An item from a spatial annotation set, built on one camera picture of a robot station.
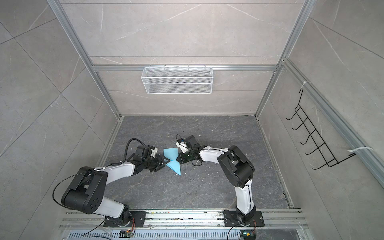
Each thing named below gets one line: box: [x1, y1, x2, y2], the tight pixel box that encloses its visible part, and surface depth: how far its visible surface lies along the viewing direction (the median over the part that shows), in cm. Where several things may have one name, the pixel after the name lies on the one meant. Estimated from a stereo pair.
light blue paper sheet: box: [163, 148, 182, 176], surface depth 92 cm
